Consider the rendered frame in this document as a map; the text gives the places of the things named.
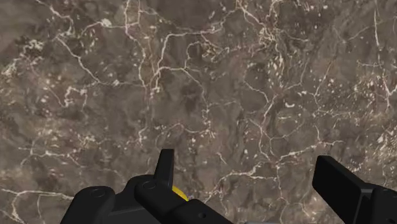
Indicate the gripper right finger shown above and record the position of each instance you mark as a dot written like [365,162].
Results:
[344,189]

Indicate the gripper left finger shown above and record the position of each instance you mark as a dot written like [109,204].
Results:
[155,198]

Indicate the yellow round object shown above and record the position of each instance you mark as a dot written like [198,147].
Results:
[180,193]

